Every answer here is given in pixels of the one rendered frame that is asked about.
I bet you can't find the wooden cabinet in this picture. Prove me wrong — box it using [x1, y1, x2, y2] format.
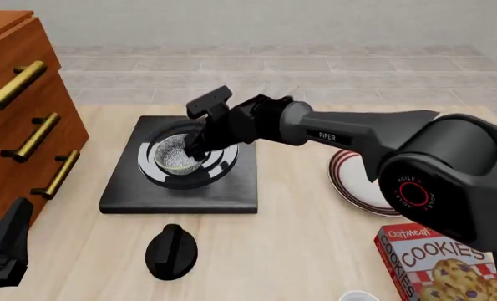
[0, 10, 90, 240]

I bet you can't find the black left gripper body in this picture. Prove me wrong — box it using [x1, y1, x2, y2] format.
[0, 243, 30, 288]

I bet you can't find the oatmeal cookies box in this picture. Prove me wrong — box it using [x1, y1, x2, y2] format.
[373, 223, 497, 301]

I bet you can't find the black patterned bowl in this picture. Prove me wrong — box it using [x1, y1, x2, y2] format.
[137, 120, 240, 191]

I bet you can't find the middle-height wooden drawer front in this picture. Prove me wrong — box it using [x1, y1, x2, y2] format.
[0, 66, 78, 180]

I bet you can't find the white mug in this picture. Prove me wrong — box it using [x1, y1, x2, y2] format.
[338, 290, 385, 301]

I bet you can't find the low wooden drawer front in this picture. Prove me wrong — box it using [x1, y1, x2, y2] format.
[0, 103, 90, 240]

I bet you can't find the white plate with red rings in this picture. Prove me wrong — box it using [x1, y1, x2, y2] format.
[327, 149, 404, 218]

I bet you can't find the short brass drawer handle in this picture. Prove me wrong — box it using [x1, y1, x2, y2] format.
[30, 150, 81, 201]

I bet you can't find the medium brass drawer handle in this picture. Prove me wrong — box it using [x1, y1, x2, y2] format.
[0, 112, 62, 164]

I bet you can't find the flat black stove plate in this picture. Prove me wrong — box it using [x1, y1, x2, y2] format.
[99, 115, 260, 216]

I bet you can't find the long brass drawer handle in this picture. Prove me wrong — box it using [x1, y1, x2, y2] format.
[0, 60, 48, 111]

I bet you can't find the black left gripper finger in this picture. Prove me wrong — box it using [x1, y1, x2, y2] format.
[0, 196, 35, 252]

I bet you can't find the tall wooden drawer front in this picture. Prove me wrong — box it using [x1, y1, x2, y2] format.
[0, 17, 63, 133]

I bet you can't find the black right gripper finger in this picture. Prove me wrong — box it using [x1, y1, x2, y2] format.
[183, 133, 210, 161]

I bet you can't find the round black stove knob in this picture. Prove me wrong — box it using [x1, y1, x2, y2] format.
[145, 223, 200, 281]

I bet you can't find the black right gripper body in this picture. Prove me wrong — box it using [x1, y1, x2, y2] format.
[194, 108, 246, 151]

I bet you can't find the flat plate on black stalk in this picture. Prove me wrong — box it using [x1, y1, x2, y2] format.
[185, 85, 234, 124]

